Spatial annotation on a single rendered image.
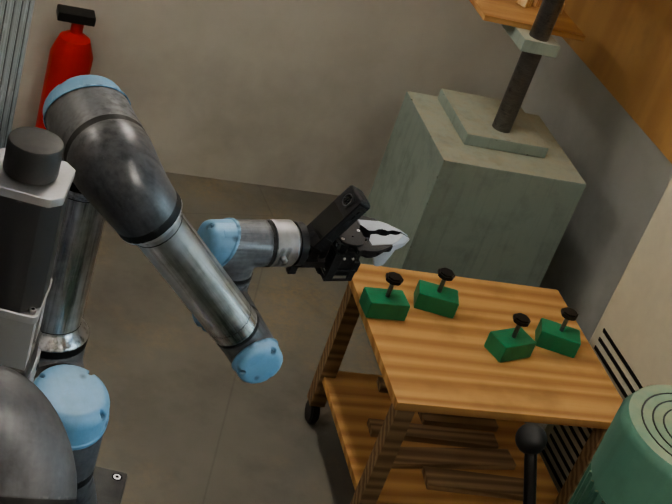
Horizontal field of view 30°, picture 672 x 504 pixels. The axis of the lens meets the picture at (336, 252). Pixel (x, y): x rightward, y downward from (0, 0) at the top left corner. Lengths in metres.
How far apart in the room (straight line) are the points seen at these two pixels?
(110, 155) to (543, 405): 1.73
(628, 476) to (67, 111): 0.86
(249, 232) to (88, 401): 0.35
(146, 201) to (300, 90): 2.90
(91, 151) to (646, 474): 0.79
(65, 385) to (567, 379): 1.69
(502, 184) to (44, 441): 2.71
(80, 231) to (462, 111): 2.28
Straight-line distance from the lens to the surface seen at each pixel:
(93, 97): 1.69
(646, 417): 1.37
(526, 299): 3.48
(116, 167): 1.61
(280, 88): 4.47
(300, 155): 4.62
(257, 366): 1.85
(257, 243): 1.90
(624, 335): 3.41
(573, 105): 4.37
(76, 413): 1.81
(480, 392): 3.04
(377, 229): 2.04
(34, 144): 1.33
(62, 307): 1.85
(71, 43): 4.13
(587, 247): 4.17
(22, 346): 1.43
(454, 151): 3.71
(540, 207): 3.84
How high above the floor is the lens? 2.22
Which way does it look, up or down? 30 degrees down
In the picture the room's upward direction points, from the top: 20 degrees clockwise
